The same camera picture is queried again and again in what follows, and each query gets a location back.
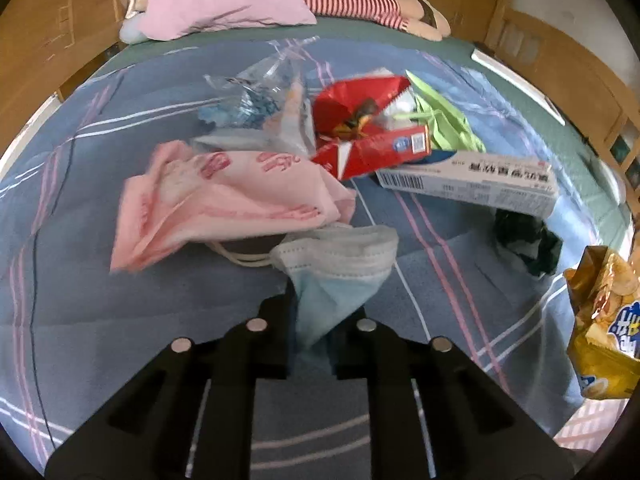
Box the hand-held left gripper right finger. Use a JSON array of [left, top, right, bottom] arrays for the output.
[[330, 316, 574, 480]]

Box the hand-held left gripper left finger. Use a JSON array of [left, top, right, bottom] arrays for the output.
[[45, 294, 297, 480]]

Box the blue and white face mask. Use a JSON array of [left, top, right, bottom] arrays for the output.
[[207, 225, 400, 356]]

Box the white toothpaste box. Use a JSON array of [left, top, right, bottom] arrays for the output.
[[375, 149, 560, 218]]

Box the clear blue printed plastic bag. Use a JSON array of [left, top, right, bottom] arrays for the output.
[[192, 40, 321, 158]]

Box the green paper bag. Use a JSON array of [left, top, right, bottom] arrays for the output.
[[392, 70, 487, 153]]

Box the yellow chip bag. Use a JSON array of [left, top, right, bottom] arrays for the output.
[[564, 246, 640, 401]]

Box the blue plaid blanket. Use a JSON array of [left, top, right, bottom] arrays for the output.
[[0, 35, 626, 480]]

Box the dark green crumpled wrapper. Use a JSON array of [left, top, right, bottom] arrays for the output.
[[492, 210, 563, 276]]

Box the light blue plush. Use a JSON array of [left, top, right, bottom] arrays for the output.
[[119, 10, 152, 44]]

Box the striped plush doll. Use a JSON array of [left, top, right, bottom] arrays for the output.
[[302, 0, 451, 42]]

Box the wooden bunk bed frame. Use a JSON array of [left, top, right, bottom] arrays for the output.
[[0, 0, 640, 191]]

